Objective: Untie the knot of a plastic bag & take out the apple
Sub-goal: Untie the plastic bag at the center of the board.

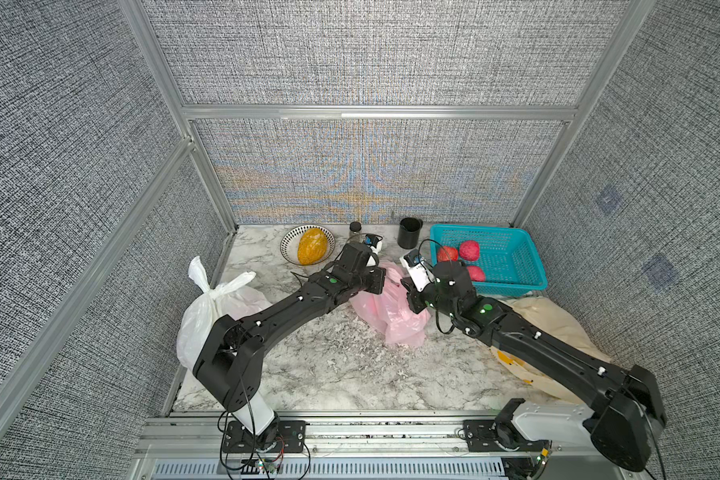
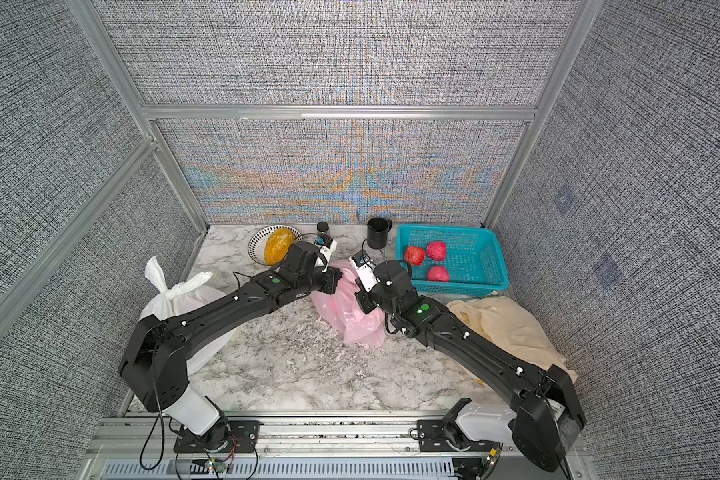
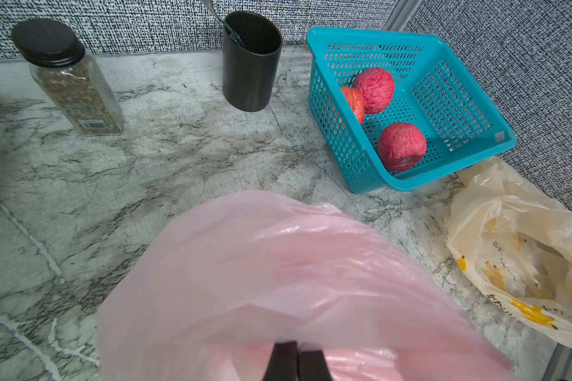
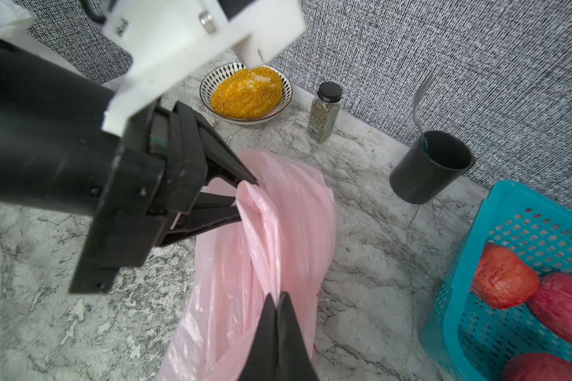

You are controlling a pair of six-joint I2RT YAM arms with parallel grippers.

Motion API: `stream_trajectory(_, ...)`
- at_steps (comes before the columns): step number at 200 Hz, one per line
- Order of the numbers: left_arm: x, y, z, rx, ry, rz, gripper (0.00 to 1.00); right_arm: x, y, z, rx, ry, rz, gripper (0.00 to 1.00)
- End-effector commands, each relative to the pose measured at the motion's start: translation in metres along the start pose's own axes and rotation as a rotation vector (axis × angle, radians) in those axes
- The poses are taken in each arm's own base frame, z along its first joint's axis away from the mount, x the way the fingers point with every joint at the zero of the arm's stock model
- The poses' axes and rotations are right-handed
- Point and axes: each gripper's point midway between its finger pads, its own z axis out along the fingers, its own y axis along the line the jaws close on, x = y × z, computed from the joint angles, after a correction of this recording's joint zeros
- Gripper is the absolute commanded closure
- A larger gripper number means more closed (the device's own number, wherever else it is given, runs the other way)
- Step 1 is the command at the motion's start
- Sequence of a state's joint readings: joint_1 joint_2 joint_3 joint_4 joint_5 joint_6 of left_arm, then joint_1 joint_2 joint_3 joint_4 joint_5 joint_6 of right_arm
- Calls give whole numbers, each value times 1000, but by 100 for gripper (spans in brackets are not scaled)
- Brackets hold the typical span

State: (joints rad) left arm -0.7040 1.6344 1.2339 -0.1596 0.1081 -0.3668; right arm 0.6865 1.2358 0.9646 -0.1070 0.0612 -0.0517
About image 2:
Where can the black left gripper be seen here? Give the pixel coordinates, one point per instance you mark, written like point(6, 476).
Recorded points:
point(333, 277)

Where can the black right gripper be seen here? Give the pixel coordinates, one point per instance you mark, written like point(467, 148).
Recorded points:
point(365, 297)

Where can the pink plastic bag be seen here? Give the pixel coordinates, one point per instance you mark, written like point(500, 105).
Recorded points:
point(343, 312)

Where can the cream banana print plastic bag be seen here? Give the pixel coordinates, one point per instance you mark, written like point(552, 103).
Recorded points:
point(509, 326)

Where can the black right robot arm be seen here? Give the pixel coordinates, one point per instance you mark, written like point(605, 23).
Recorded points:
point(548, 414)

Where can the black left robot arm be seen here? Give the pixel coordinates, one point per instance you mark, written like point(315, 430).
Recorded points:
point(154, 365)

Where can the white plastic bag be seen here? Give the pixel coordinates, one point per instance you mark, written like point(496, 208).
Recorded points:
point(182, 298)

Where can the yellow food on plate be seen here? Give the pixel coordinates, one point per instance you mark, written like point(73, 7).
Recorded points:
point(278, 244)

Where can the black cylindrical cup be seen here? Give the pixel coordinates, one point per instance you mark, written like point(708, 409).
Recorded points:
point(378, 229)

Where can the patterned plate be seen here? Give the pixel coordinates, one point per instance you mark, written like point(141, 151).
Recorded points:
point(257, 244)

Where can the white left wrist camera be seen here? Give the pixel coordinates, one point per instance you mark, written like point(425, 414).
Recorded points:
point(327, 246)

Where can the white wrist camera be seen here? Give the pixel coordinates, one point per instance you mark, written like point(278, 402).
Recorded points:
point(364, 267)
point(327, 246)

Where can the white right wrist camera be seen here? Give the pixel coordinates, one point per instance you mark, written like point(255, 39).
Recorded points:
point(364, 267)

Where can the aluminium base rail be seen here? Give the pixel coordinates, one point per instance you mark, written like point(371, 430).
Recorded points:
point(330, 444)

